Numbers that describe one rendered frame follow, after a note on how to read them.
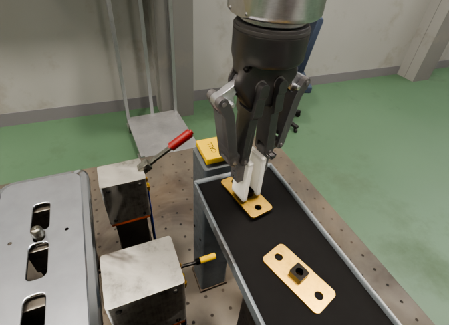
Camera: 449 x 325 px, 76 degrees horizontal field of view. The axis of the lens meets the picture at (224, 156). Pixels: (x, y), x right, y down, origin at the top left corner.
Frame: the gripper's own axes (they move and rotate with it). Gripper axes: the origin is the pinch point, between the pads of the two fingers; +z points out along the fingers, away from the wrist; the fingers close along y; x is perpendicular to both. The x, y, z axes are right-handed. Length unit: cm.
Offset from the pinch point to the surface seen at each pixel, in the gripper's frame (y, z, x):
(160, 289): 15.6, 9.8, 4.1
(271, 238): 1.1, 4.8, 7.6
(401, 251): -131, 121, 1
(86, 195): 19.8, 20.4, -28.2
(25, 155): 49, 121, -199
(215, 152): -1.7, 4.8, -11.3
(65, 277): 26.9, 20.8, -11.2
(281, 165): -53, 51, -39
